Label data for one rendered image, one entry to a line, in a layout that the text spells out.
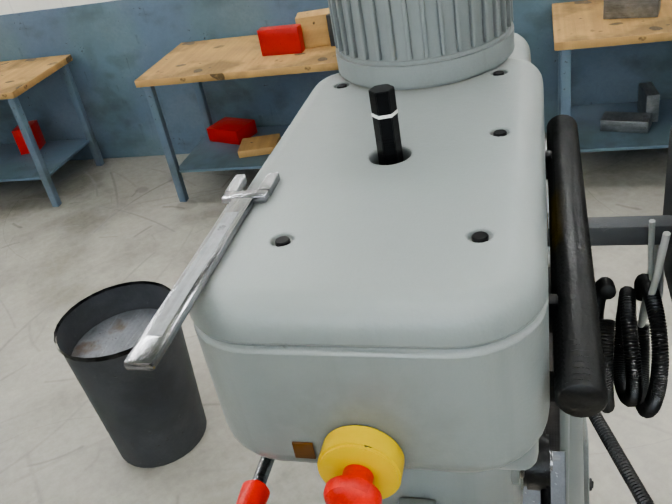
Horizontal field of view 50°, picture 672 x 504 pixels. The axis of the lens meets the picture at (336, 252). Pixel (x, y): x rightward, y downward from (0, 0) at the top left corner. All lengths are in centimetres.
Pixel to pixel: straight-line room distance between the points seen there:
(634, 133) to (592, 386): 413
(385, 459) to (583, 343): 16
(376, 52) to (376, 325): 38
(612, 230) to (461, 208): 48
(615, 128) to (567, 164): 385
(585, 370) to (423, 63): 38
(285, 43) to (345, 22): 380
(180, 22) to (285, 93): 88
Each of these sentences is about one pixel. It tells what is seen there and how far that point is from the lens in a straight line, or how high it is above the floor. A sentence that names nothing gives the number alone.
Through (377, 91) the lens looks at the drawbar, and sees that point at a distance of 61.
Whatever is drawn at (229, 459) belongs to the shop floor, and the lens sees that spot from 307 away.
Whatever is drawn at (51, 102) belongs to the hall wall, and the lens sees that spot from 625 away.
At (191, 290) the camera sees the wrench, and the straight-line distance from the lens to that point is 50.
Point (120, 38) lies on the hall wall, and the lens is 571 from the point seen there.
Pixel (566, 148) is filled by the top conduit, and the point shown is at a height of 181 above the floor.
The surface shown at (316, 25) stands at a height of 101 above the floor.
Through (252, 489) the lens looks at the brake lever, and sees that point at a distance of 61.
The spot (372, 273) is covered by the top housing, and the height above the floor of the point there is 189.
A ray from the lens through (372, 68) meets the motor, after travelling 79.
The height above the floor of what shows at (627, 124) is 28.
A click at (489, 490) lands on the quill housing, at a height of 156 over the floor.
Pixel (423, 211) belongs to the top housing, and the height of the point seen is 189.
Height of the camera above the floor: 216
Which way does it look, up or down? 32 degrees down
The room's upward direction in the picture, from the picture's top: 11 degrees counter-clockwise
